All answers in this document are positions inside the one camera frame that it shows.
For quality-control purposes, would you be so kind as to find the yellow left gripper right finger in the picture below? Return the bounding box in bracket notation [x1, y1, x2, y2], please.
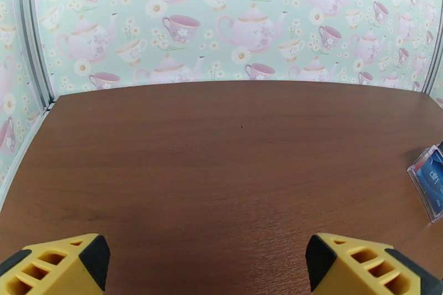
[305, 233, 443, 295]

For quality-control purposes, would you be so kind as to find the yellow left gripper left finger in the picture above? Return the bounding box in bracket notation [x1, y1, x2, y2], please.
[0, 233, 111, 295]

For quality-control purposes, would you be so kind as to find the blue credit card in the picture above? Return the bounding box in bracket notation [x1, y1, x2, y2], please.
[413, 147, 443, 219]

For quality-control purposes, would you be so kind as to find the aluminium frame corner post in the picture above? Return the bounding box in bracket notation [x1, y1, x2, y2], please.
[12, 0, 56, 111]
[420, 0, 443, 94]

